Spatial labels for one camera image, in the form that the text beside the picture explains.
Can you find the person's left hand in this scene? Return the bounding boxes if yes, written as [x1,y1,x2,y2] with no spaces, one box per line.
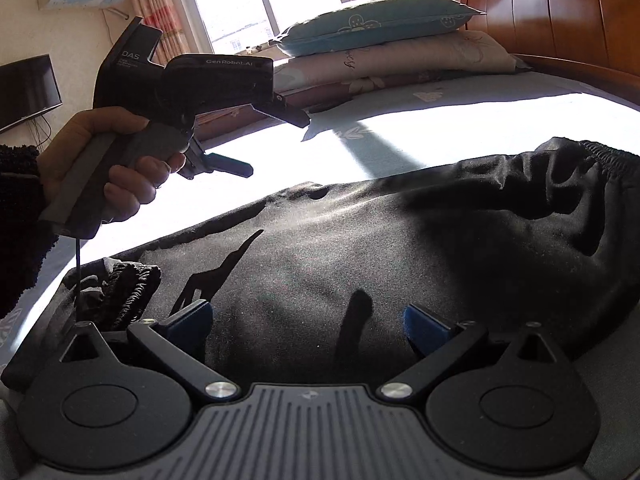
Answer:
[37,107,186,222]

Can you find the wooden headboard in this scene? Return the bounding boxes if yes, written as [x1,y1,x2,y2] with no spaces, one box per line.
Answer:
[461,0,639,104]

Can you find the black left sleeve forearm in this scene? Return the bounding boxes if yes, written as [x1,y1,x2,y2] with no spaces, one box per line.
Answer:
[0,145,58,318]

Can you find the black track pants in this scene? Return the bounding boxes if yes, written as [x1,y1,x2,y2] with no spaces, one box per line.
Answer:
[2,138,639,391]

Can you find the beige floral pillow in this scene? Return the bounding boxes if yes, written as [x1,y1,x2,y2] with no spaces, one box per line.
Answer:
[273,30,516,93]

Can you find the black cable on wall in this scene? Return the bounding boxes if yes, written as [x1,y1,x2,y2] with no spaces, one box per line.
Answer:
[29,114,54,151]

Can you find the blue floral bed sheet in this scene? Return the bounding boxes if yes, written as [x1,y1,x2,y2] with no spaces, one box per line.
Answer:
[1,72,639,479]

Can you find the pink floral quilt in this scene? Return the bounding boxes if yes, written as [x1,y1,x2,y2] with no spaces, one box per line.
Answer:
[194,84,352,142]

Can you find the black flat screen monitor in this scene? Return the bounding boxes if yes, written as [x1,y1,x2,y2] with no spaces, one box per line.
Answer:
[0,54,63,132]

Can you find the blue floral pillow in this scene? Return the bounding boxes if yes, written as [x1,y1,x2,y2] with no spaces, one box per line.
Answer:
[274,0,483,56]

